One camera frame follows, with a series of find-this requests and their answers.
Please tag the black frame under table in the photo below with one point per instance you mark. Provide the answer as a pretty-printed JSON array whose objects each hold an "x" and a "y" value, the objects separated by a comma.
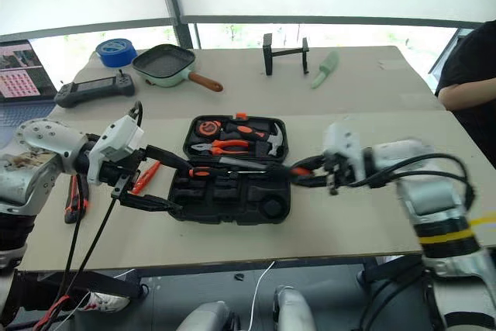
[{"x": 391, "y": 288}]

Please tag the white red shoe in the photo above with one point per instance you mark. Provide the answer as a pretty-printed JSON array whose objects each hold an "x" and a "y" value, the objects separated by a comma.
[{"x": 108, "y": 302}]

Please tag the person in black shirt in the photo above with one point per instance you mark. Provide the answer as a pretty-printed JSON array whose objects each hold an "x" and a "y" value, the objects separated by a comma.
[{"x": 470, "y": 59}]

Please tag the orange voltage tester pen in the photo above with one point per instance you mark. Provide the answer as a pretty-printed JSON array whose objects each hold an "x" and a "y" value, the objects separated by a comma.
[{"x": 145, "y": 178}]

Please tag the blue tape roll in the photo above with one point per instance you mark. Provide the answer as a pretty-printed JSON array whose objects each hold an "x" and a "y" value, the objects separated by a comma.
[{"x": 116, "y": 54}]

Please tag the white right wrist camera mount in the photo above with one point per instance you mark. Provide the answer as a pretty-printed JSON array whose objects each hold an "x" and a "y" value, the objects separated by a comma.
[{"x": 345, "y": 141}]

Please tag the green square frying pan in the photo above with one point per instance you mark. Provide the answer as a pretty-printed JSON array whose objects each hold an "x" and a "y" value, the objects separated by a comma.
[{"x": 162, "y": 61}]

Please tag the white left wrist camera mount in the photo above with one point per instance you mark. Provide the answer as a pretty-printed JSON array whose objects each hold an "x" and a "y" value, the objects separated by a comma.
[{"x": 116, "y": 137}]

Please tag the silver rounded shape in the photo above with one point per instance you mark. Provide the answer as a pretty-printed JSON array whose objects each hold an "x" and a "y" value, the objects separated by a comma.
[
  {"x": 292, "y": 309},
  {"x": 205, "y": 317}
]

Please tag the black plastic tool case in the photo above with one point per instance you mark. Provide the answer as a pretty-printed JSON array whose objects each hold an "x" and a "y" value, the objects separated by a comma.
[{"x": 232, "y": 199}]

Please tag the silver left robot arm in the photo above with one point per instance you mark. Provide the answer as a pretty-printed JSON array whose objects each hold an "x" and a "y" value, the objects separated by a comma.
[{"x": 42, "y": 141}]

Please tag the black handheld controller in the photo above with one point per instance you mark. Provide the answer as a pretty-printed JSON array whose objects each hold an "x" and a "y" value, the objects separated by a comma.
[{"x": 89, "y": 88}]

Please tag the black metal stand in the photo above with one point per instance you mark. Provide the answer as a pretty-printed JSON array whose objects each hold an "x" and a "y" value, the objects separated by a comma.
[{"x": 268, "y": 56}]

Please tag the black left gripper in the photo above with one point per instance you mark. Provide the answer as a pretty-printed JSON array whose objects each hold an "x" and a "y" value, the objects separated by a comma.
[{"x": 116, "y": 174}]

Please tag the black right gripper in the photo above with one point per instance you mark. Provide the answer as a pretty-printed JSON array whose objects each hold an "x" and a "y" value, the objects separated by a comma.
[{"x": 335, "y": 172}]

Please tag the small black floor piece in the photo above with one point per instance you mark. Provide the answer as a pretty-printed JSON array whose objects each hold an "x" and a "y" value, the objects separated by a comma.
[{"x": 239, "y": 276}]

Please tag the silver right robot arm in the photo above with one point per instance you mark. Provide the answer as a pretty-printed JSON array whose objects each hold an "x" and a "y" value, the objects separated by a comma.
[{"x": 426, "y": 191}]

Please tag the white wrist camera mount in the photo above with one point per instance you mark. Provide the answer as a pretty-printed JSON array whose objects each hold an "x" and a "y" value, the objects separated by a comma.
[
  {"x": 345, "y": 141},
  {"x": 116, "y": 137}
]

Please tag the black orange utility knife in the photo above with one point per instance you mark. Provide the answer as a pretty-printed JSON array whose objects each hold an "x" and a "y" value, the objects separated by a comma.
[{"x": 73, "y": 207}]

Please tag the black orange tape measure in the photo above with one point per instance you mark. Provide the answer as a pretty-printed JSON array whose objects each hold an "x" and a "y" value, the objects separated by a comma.
[{"x": 207, "y": 128}]

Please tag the open laptop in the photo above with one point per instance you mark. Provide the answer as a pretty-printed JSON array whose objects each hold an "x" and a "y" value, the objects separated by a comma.
[{"x": 19, "y": 71}]

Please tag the steel claw hammer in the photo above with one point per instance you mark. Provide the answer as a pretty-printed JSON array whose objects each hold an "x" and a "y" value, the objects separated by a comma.
[{"x": 277, "y": 133}]

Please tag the grey metal bar tool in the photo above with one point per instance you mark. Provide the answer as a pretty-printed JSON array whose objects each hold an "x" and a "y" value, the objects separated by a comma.
[{"x": 240, "y": 163}]

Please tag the person's bare forearm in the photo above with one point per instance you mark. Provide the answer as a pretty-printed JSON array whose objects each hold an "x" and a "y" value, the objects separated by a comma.
[{"x": 469, "y": 94}]

